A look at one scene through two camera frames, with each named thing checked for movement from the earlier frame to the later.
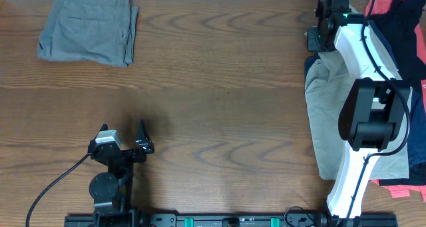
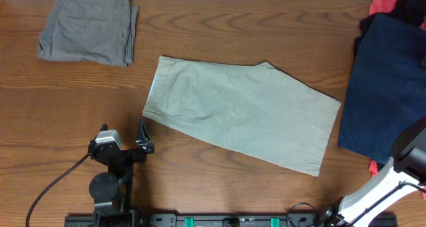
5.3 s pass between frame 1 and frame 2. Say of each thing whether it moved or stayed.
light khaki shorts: moved
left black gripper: stayed
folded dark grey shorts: stayed
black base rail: stayed
